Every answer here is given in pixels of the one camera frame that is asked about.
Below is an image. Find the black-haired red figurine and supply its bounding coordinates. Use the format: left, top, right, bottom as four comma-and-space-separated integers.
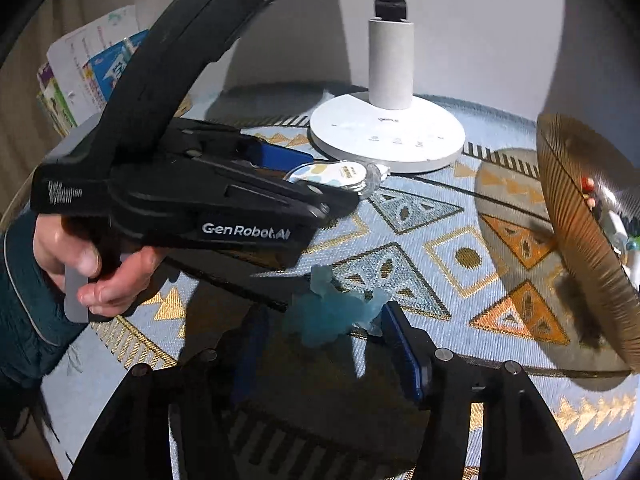
580, 177, 598, 210

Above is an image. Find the light blue dinosaur toy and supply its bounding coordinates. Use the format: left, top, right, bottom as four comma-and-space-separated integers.
281, 266, 392, 348

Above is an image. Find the round clear tape case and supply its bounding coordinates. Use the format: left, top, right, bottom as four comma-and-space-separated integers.
284, 160, 390, 198

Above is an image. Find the white lamp stand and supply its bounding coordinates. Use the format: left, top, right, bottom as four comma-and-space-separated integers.
309, 0, 466, 174

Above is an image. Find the stack of books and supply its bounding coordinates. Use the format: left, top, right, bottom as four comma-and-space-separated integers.
37, 4, 146, 136

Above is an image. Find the person's left forearm sleeve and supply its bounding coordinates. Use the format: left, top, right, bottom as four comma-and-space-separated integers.
0, 211, 86, 388

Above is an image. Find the person's left hand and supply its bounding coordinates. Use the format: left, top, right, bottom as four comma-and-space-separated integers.
32, 214, 168, 318

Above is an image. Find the amber ribbed glass bowl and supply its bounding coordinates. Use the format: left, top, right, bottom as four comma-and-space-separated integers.
536, 113, 639, 372

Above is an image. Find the cardboard pen holder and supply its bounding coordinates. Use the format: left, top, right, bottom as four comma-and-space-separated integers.
174, 94, 193, 117

